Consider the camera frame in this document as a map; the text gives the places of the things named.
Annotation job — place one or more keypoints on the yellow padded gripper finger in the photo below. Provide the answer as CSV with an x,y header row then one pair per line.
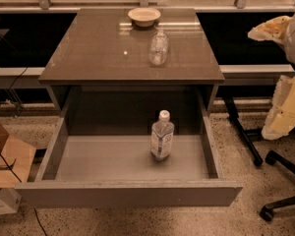
x,y
275,30
281,118

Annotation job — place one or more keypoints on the clear plastic bottle lying down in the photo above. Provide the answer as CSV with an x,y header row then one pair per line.
x,y
158,49

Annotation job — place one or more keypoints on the brown cardboard box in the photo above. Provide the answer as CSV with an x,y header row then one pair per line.
x,y
16,157

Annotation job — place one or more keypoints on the white printed box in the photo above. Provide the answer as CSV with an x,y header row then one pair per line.
x,y
9,201

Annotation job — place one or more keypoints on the blue label plastic water bottle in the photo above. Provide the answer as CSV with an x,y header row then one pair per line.
x,y
162,132

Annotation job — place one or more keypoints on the beige paper bowl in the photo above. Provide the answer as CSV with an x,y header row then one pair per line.
x,y
144,17

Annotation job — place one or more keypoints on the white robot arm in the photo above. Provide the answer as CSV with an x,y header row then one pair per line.
x,y
289,47

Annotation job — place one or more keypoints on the grey cabinet with glossy top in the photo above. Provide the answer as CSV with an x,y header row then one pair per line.
x,y
103,59

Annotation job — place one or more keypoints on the black table leg stand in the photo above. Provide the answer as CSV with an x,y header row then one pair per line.
x,y
246,136

